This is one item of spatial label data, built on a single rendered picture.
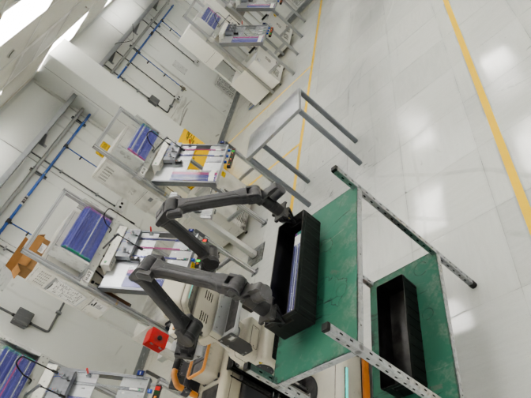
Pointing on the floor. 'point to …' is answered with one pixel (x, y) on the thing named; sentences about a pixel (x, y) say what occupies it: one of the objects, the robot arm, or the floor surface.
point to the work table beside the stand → (257, 140)
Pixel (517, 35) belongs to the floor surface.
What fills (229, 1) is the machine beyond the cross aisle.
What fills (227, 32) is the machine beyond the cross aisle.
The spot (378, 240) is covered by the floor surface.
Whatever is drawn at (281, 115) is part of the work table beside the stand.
